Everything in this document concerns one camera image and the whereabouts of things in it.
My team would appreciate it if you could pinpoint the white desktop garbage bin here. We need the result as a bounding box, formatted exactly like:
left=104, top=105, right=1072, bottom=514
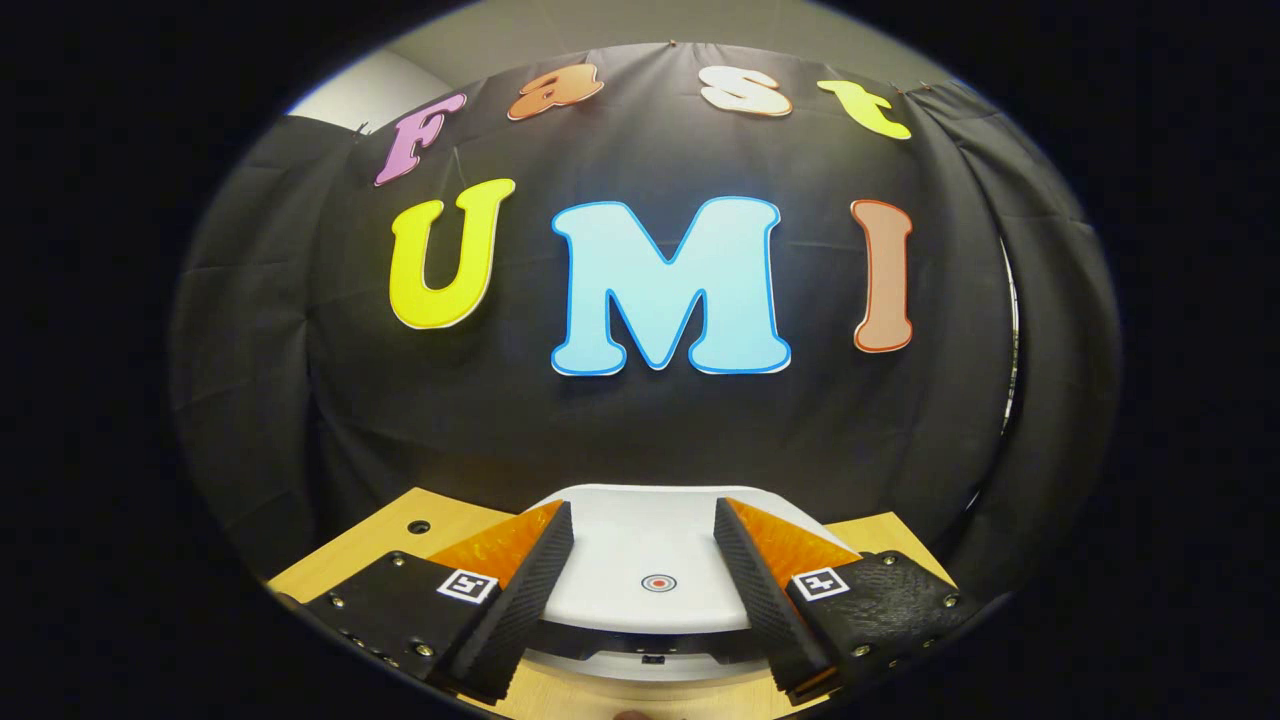
left=520, top=484, right=833, bottom=684

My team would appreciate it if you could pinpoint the wooden desktop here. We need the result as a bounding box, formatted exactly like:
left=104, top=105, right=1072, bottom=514
left=268, top=487, right=961, bottom=720

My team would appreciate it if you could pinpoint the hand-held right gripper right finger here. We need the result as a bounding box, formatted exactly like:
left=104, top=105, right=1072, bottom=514
left=713, top=497, right=976, bottom=706

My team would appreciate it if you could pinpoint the black backdrop cloth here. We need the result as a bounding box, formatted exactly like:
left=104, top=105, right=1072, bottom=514
left=170, top=45, right=1121, bottom=591

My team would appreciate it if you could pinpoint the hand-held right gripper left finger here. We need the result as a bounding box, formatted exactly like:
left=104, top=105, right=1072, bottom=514
left=300, top=500, right=576, bottom=706

